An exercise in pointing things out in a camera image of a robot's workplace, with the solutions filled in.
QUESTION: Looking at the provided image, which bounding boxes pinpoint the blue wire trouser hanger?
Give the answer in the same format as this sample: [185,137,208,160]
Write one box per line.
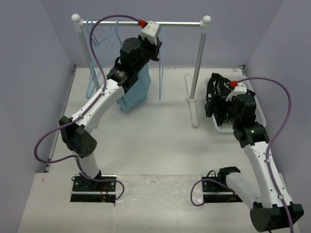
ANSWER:
[158,27,166,100]

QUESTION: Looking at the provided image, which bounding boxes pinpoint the black white patterned trousers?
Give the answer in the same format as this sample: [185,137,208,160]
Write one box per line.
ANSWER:
[205,73,260,132]

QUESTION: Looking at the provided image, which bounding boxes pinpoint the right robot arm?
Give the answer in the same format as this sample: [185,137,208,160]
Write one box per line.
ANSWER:
[206,94,304,233]

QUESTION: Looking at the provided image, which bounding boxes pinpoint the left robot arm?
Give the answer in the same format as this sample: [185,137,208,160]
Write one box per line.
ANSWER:
[59,35,162,191]

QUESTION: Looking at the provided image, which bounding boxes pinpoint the light blue folded trousers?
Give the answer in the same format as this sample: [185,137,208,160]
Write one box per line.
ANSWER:
[117,64,151,113]

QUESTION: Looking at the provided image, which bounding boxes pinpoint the clear plastic basket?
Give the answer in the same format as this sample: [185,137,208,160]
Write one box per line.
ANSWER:
[211,75,266,134]

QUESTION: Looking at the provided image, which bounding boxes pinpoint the white metal clothes rack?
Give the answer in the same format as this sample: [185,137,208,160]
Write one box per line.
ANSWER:
[73,16,211,132]

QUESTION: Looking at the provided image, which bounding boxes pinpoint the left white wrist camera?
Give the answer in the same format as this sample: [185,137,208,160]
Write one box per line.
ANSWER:
[140,20,161,45]

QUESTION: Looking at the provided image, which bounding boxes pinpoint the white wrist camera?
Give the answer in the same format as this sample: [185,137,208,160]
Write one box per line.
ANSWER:
[140,20,161,45]
[225,81,247,101]

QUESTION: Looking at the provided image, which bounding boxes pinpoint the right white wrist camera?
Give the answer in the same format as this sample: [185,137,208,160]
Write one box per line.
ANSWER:
[225,81,247,101]

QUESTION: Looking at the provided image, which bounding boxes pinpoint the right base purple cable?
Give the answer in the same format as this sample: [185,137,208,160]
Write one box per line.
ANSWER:
[190,177,240,206]

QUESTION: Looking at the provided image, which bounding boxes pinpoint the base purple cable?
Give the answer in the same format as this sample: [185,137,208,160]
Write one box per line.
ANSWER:
[190,177,240,206]
[72,178,125,202]

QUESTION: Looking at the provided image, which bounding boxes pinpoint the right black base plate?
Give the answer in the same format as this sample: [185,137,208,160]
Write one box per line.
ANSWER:
[202,181,242,203]

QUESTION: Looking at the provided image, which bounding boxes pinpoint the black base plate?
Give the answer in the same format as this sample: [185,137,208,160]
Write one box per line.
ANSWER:
[70,174,117,203]
[202,181,242,203]

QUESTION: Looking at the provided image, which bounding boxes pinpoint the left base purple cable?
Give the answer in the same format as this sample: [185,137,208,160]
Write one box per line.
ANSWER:
[72,178,125,202]

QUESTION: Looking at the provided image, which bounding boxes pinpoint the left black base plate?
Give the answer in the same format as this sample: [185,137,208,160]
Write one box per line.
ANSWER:
[70,174,117,203]

